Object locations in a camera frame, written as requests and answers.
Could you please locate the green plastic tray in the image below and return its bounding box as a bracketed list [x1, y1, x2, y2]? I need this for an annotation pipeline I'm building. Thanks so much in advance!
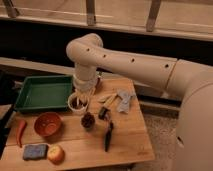
[14, 75, 73, 113]

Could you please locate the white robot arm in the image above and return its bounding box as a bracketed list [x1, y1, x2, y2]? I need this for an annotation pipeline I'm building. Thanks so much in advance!
[66, 34, 213, 171]

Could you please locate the blue sponge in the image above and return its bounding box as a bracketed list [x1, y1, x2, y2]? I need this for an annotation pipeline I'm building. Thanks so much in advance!
[23, 144, 48, 160]

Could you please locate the small black clip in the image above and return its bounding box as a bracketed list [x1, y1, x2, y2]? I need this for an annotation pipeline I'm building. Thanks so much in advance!
[98, 107, 109, 120]

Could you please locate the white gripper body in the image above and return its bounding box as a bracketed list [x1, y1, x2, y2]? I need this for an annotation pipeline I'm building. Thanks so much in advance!
[73, 63, 98, 92]

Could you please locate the black handled knife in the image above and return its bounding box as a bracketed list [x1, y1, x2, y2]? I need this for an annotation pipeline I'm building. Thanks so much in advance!
[104, 121, 114, 152]

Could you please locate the red apple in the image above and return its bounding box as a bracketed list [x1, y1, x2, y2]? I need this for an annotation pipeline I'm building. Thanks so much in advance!
[47, 145, 64, 164]

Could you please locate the white plastic cup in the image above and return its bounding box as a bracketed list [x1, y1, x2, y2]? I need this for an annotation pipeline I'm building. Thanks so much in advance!
[67, 93, 89, 115]

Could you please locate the wooden table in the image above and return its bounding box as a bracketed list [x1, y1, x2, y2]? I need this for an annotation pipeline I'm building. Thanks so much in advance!
[0, 77, 156, 171]

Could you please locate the orange bowl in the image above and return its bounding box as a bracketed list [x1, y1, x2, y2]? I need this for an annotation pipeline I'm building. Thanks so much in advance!
[34, 112, 62, 137]

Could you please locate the shiny metal cup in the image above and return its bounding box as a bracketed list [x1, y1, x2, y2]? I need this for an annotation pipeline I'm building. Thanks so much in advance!
[71, 97, 87, 109]

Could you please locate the red chili pepper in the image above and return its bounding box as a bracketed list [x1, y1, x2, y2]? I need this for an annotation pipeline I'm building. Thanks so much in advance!
[16, 120, 27, 147]

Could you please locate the grey crumpled cloth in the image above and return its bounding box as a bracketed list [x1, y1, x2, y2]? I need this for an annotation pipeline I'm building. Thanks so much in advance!
[117, 89, 135, 113]

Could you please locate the purple bowl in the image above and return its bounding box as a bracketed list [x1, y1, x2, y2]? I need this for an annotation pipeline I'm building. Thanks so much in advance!
[95, 73, 102, 89]

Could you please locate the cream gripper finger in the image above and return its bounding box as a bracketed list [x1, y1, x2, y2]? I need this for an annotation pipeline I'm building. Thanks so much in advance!
[75, 89, 81, 107]
[86, 87, 96, 110]

